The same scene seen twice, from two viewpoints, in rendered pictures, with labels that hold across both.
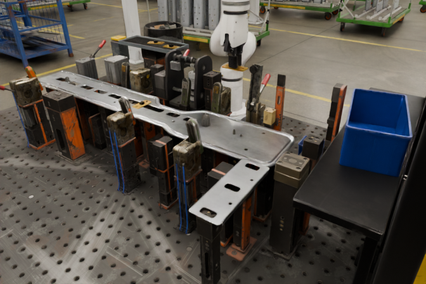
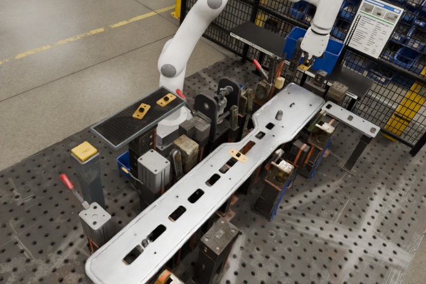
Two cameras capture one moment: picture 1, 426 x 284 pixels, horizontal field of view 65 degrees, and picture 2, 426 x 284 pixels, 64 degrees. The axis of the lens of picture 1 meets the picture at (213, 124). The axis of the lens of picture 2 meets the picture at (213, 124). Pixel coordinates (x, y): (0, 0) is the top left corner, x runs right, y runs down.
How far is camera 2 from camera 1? 2.01 m
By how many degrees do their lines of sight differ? 73
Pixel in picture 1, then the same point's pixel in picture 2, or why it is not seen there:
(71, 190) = (271, 261)
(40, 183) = not seen: outside the picture
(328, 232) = not seen: hidden behind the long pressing
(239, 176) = (339, 113)
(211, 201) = (364, 127)
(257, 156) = (317, 102)
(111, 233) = (319, 220)
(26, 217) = not seen: outside the picture
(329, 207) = (364, 88)
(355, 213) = (366, 83)
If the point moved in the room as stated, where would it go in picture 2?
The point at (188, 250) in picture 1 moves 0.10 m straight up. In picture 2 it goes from (326, 175) to (333, 163)
